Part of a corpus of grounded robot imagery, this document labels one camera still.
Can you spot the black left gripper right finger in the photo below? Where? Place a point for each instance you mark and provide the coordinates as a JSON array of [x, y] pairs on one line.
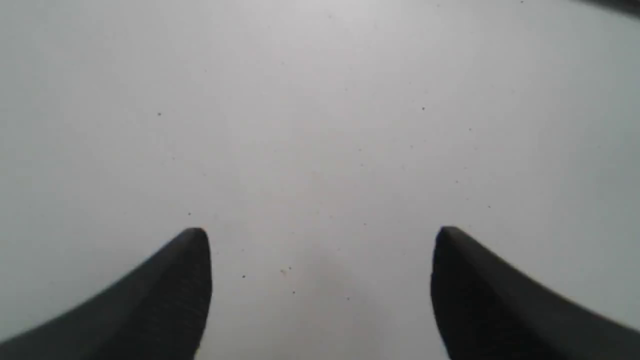
[[485, 309]]

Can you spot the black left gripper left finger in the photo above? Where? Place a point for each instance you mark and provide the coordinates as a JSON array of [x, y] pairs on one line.
[[158, 311]]

